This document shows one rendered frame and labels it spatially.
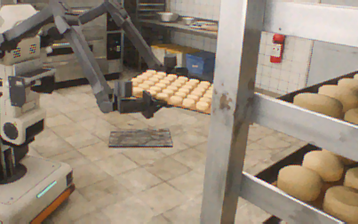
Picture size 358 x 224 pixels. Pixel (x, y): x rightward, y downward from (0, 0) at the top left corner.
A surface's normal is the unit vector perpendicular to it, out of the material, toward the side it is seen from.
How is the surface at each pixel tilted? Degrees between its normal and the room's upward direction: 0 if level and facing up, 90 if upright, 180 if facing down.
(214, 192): 90
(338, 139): 90
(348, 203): 0
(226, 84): 90
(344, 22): 90
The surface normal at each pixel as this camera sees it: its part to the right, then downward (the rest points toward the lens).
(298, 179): 0.06, -0.94
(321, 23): -0.72, 0.20
